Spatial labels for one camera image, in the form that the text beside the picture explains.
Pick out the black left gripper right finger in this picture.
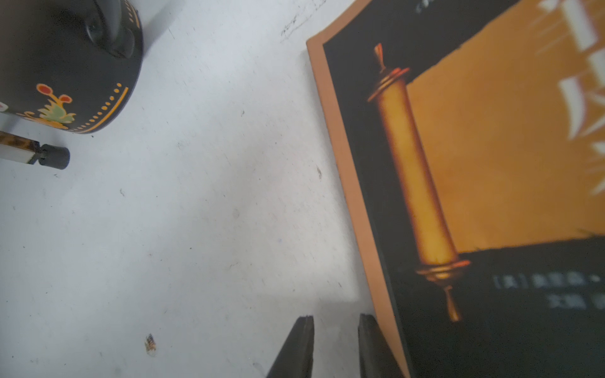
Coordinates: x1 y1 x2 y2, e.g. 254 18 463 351
358 314 404 378

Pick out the silver wire dish rack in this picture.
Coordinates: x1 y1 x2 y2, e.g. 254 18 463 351
0 132 70 170

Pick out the brown black scroll book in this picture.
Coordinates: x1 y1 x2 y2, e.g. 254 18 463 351
307 1 604 377

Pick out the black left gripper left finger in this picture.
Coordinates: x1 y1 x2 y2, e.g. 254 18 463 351
266 316 314 378

